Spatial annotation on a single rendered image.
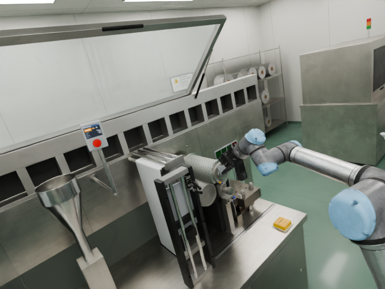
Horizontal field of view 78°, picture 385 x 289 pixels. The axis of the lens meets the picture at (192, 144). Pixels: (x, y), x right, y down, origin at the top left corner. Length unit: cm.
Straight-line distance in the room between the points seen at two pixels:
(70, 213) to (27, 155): 35
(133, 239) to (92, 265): 42
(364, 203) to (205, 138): 112
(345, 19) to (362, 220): 503
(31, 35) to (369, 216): 101
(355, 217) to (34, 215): 119
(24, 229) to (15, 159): 31
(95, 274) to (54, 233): 30
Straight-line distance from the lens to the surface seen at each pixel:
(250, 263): 127
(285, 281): 161
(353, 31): 554
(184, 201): 104
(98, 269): 116
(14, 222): 128
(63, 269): 143
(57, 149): 123
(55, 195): 97
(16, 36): 86
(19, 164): 122
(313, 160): 97
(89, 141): 93
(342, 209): 75
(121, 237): 146
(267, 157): 99
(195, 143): 158
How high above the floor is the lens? 182
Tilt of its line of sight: 18 degrees down
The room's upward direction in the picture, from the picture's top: 13 degrees counter-clockwise
